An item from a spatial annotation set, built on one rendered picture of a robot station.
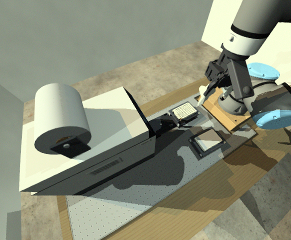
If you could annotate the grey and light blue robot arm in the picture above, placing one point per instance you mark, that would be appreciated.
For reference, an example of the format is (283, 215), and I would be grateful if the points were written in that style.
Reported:
(254, 87)

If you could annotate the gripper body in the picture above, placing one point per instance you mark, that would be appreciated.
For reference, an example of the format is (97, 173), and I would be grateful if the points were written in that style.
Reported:
(218, 69)

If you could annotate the white roll of foil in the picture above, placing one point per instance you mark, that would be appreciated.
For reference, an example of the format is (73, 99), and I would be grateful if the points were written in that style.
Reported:
(59, 113)

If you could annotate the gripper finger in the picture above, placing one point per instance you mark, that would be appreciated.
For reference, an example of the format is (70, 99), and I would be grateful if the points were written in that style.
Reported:
(226, 91)
(206, 91)

